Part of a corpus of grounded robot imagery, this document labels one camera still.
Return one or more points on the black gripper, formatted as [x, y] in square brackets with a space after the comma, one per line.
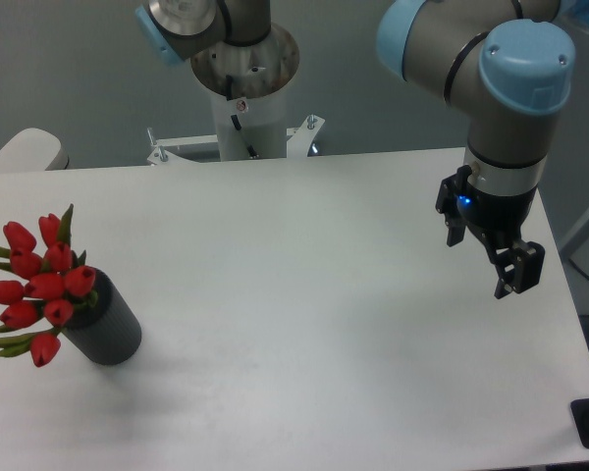
[494, 202]

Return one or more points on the red tulip bouquet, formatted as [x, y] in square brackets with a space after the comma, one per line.
[47, 291]

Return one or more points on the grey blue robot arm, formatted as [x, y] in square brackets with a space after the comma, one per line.
[505, 64]

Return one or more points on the dark grey ribbed vase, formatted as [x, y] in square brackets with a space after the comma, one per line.
[107, 333]

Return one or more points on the blue plastic item top right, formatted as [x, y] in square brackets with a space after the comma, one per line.
[575, 13]

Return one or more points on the white chair armrest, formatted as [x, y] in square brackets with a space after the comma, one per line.
[33, 150]

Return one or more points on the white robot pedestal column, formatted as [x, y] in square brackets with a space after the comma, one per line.
[247, 87]

